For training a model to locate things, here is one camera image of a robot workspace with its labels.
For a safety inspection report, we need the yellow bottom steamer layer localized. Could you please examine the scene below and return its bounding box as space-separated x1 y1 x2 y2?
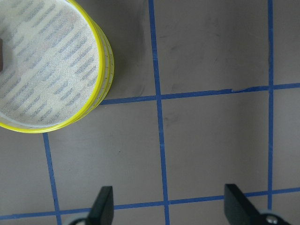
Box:
91 21 114 110

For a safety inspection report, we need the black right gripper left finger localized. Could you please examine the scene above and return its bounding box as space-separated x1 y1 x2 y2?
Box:
86 186 114 225

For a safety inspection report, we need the yellow steamer layer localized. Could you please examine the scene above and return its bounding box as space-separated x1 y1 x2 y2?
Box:
91 21 114 110
0 0 105 133

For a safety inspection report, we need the brown steamed bun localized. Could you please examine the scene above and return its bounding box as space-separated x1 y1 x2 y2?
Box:
0 39 3 71

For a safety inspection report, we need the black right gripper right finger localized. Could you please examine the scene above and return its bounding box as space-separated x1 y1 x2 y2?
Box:
224 184 289 225

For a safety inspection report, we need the yellow top steamer layer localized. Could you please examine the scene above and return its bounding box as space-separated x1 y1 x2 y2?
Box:
0 0 105 133

